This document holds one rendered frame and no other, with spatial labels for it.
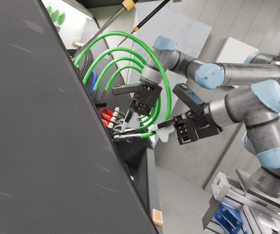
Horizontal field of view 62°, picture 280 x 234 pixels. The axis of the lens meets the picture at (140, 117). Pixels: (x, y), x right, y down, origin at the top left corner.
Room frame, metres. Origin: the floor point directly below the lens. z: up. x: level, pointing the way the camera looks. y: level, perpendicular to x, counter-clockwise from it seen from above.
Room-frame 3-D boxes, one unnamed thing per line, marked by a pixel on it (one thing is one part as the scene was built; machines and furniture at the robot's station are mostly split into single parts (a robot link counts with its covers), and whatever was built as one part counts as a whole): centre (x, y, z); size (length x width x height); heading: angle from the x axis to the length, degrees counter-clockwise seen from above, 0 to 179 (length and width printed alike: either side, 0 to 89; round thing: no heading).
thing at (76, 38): (1.04, 0.37, 1.20); 0.13 x 0.03 x 0.31; 6
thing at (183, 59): (0.87, -0.07, 1.40); 0.11 x 0.11 x 0.08; 30
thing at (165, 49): (0.83, 0.02, 1.40); 0.09 x 0.08 x 0.11; 120
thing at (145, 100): (0.83, 0.01, 1.24); 0.09 x 0.08 x 0.12; 96
